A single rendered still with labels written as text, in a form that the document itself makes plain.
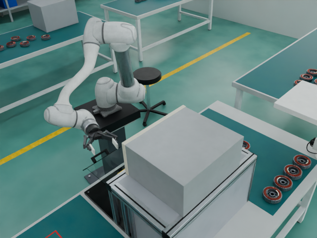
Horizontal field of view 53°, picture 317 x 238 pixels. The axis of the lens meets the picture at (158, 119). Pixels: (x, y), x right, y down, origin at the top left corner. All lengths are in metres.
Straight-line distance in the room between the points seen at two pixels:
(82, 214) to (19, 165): 1.74
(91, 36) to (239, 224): 1.40
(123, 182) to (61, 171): 1.84
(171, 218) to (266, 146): 1.18
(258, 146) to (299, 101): 0.49
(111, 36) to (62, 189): 1.71
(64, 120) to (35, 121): 2.36
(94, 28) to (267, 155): 1.43
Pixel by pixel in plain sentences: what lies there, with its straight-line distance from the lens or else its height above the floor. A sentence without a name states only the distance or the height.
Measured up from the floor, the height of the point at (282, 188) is 0.78.
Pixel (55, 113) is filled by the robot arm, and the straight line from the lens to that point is 1.83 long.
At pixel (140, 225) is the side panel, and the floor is 0.98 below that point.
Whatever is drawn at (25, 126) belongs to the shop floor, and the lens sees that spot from 4.16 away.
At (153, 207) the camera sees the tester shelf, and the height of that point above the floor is 1.11.
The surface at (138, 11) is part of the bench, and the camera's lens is 5.10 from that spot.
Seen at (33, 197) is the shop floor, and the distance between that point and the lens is 3.26.
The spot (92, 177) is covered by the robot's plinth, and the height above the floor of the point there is 0.02.
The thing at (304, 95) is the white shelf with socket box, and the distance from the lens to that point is 2.19.
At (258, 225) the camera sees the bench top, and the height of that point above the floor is 0.75.
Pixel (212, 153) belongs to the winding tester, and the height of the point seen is 1.32.
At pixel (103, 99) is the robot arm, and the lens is 2.51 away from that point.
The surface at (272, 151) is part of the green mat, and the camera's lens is 2.40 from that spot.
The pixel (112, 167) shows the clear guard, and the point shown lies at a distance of 1.77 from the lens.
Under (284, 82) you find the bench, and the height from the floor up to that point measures 0.75.
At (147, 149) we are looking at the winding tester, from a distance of 1.47.
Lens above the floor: 2.30
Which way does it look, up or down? 36 degrees down
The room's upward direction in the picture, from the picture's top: 2 degrees counter-clockwise
